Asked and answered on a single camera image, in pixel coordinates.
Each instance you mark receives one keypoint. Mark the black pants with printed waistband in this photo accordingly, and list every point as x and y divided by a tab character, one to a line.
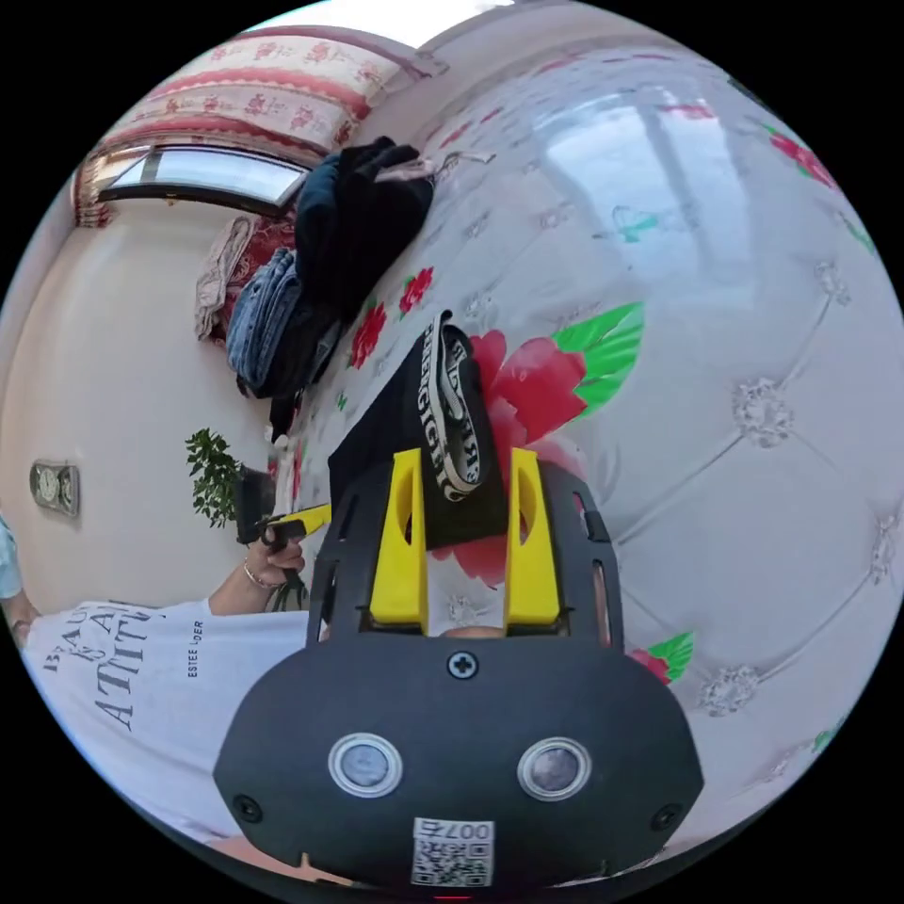
381	424

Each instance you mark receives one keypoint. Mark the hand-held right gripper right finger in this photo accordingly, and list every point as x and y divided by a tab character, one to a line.
531	558

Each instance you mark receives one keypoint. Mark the wall clock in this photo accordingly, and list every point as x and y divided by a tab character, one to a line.
55	487

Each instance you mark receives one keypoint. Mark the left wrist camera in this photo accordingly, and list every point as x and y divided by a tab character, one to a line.
250	498

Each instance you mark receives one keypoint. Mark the person's body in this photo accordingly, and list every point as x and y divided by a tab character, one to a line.
141	692

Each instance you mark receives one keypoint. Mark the red floral curtain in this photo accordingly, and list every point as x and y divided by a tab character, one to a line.
268	92

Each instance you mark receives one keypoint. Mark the green plant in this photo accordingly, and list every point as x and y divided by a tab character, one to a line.
215	477

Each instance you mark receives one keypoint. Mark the person's left forearm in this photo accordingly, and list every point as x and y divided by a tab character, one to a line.
236	597

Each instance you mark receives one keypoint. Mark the person's left hand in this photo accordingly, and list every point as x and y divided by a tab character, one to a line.
282	568

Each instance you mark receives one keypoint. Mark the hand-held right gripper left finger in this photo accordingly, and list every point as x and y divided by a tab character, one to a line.
400	551

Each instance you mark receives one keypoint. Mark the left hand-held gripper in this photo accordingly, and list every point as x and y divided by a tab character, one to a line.
277	538

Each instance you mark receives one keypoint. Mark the window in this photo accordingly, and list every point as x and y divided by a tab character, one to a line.
205	175

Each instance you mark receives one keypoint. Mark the person's right hand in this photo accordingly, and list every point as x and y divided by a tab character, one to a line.
473	631

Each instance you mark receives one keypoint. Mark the pile of clothes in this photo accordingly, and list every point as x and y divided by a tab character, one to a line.
353	226

